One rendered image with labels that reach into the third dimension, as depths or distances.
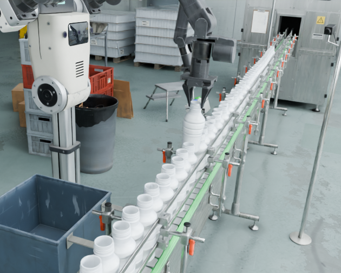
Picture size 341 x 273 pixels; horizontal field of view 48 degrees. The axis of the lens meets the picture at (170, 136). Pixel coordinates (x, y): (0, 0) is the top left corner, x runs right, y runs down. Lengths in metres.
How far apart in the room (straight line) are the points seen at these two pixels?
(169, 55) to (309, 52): 3.12
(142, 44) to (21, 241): 7.11
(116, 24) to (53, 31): 6.92
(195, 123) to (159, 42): 6.84
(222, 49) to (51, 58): 0.70
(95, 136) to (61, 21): 1.96
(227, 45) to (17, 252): 0.86
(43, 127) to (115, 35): 4.94
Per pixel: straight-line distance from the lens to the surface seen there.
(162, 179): 0.98
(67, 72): 1.57
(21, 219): 1.51
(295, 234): 2.99
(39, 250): 1.19
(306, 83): 6.00
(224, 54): 1.13
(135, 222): 0.85
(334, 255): 2.91
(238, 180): 2.78
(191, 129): 1.21
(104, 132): 3.38
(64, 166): 1.76
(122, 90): 4.84
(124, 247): 0.81
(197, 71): 1.16
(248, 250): 2.74
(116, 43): 8.50
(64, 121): 1.69
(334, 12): 5.90
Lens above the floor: 1.62
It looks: 21 degrees down
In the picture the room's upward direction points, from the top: 4 degrees clockwise
